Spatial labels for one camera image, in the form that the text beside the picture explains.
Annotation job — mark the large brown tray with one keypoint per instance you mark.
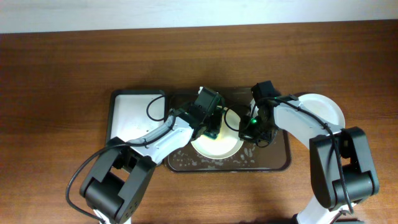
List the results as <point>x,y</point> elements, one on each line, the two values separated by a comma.
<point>249,158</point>

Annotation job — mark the green yellow sponge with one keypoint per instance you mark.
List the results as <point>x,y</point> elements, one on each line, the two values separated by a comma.
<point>214,123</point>

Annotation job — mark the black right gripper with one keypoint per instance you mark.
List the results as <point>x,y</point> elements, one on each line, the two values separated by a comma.
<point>249,133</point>

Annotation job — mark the small white black-rimmed tray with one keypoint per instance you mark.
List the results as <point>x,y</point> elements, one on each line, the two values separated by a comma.
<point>134,113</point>

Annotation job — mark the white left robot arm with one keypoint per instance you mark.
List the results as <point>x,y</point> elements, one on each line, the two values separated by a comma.
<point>119,178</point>

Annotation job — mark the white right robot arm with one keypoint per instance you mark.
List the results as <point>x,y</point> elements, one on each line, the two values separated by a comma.
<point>342,169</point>

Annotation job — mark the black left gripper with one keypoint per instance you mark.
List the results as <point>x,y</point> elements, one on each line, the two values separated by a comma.
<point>212,128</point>

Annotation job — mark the pale green plate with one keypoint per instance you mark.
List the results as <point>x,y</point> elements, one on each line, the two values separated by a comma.
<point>323,107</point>

